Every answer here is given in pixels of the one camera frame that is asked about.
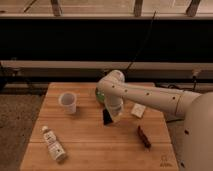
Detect black eraser block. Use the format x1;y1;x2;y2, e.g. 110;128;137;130
103;109;113;125

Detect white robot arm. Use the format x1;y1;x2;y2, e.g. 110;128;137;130
97;70;213;171

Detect white rectangular block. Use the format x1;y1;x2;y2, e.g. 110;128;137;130
131;103;146;118

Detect green bowl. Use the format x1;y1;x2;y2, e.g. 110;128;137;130
95;89;105;104

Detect dark red snack bar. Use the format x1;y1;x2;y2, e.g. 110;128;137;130
137;126;151;149

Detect white plastic cup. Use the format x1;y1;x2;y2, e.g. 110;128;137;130
58;92;77;114

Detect small labelled plastic bottle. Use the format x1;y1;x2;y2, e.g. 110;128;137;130
42;126;67;163

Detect black cable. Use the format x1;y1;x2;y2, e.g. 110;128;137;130
123;9;158;76

